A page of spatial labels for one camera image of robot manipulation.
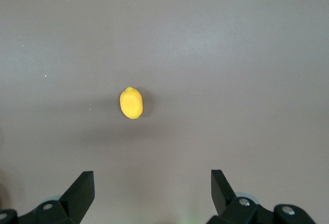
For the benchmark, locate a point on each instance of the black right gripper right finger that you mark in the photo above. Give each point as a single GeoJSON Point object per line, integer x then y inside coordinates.
{"type": "Point", "coordinates": [231, 206]}

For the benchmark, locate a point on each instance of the yellow lemon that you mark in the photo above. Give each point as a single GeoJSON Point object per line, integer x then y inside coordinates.
{"type": "Point", "coordinates": [131, 102]}

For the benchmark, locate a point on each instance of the brown table mat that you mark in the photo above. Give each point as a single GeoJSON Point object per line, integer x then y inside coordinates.
{"type": "Point", "coordinates": [205, 54]}

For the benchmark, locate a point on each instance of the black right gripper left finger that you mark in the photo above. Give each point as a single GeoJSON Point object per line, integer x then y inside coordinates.
{"type": "Point", "coordinates": [74, 201]}

